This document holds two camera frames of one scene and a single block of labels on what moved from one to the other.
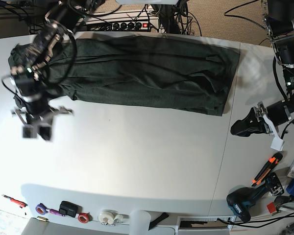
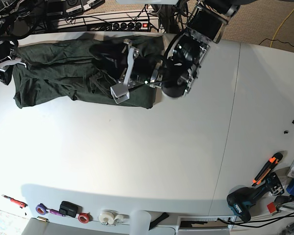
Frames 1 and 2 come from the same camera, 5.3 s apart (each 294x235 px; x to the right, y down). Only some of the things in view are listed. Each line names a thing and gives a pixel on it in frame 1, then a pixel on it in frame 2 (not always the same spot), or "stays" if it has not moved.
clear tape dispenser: (110, 217) stays
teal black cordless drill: (239, 201) stays
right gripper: (252, 124) → (110, 58)
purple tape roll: (40, 208) stays
